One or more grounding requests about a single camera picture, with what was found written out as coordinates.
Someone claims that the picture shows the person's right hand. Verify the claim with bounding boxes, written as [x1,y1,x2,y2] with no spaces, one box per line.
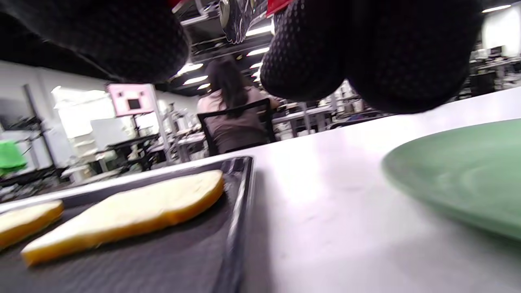
[0,0,485,114]

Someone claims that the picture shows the red-handled metal kitchen tongs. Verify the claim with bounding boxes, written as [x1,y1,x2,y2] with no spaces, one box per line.
[169,0,293,44]

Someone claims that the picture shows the toast slice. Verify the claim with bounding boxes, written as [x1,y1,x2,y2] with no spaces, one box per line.
[20,170,225,267]
[0,199,64,251]

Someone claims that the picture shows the black food tray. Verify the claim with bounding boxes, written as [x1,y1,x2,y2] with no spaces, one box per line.
[0,156,256,293]

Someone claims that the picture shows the green round plate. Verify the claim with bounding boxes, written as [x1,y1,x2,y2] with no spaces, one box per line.
[382,119,521,241]

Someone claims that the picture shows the black mesh office chair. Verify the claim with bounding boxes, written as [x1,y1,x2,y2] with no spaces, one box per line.
[197,98,277,157]

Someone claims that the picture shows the pink screen monitor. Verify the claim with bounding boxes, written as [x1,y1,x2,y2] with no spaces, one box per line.
[107,83,157,118]

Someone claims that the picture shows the green cloth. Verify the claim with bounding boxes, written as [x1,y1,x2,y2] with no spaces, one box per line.
[0,140,28,175]

